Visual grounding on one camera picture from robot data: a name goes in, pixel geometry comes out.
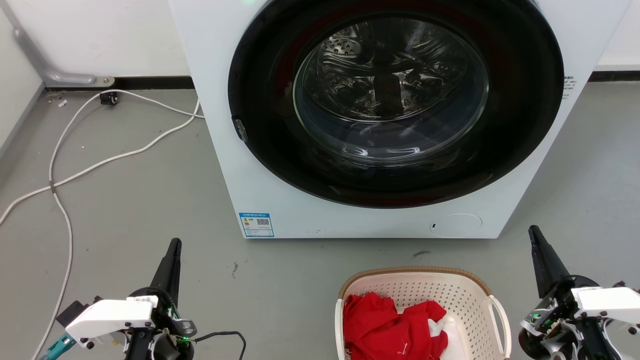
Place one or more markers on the grey wall pipe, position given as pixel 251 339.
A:
pixel 35 57

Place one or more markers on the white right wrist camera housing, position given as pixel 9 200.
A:
pixel 610 302

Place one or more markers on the round white filter cover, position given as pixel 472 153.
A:
pixel 457 225

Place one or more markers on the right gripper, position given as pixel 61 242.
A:
pixel 555 320

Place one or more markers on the small printed text sticker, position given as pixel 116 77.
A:
pixel 568 87

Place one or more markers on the white garment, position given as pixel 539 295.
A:
pixel 452 340

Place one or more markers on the blue energy label sticker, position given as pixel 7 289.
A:
pixel 256 224

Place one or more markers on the black round washer door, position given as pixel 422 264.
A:
pixel 520 100

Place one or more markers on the red garment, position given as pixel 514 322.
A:
pixel 385 327

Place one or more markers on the small black floor bracket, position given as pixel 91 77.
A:
pixel 108 98

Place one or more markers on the cream perforated laundry basket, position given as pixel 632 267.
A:
pixel 450 290

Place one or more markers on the white front-loading washing machine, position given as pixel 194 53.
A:
pixel 225 150

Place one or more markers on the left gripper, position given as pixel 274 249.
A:
pixel 165 330

